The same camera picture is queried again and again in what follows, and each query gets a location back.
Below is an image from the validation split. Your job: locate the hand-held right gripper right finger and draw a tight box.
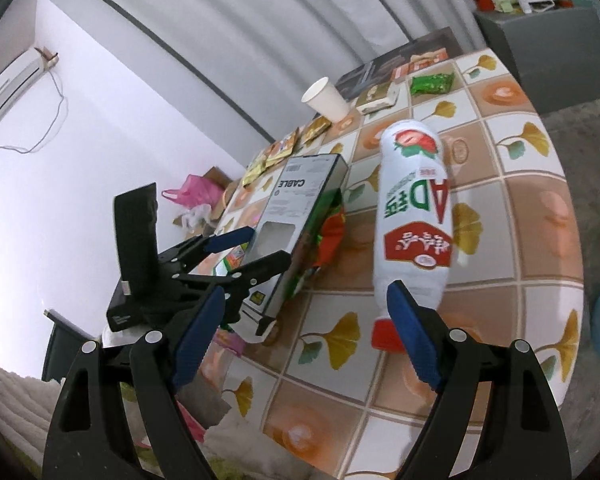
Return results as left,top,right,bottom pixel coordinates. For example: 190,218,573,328
386,280,573,480

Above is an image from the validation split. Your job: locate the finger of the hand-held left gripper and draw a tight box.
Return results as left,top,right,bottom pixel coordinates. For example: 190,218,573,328
157,226,257,277
179,251,292,325

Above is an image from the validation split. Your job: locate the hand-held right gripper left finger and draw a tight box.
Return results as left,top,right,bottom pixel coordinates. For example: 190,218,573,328
41,285,228,480

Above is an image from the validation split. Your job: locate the silver cable box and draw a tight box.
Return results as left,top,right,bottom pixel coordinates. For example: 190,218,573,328
240,152,351,338

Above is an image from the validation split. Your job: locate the white red-capped drink bottle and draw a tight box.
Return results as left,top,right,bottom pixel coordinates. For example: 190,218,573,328
371,119,455,353

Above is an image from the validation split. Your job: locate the white plastic bag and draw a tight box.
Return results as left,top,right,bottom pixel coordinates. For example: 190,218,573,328
172,204,213,233

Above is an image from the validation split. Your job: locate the pink plastic bag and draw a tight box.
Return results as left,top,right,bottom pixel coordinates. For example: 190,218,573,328
161,174,226,208

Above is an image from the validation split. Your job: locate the brown paper bag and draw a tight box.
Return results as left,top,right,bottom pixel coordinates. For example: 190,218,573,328
202,166,236,196

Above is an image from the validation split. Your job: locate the printed snack bag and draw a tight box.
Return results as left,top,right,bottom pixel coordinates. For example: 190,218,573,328
292,187,348,291

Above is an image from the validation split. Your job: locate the yellow snack packet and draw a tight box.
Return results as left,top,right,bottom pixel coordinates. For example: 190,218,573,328
241,156,276,190

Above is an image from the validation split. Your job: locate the orange white snack packet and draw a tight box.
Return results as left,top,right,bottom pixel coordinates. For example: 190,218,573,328
264,132,301,162
394,49,450,78

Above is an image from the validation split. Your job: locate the gold snack packet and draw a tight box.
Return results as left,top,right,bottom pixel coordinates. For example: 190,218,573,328
299,116,332,143

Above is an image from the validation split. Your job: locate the white paper cup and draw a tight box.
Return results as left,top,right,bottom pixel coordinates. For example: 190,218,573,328
301,77,351,123

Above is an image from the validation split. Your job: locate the white air conditioner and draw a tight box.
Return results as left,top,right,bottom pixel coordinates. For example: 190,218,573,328
0,47,48,148

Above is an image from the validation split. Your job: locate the white green snack packet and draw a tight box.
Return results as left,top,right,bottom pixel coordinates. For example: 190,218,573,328
355,82,402,113

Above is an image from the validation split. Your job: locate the grey curtain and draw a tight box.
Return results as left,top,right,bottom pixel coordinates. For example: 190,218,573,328
47,0,486,143

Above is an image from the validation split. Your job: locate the dark grey board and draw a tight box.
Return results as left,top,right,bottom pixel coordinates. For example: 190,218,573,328
334,26,465,101

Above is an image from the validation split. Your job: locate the grey cabinet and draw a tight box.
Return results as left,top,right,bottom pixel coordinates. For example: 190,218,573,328
474,2,600,116

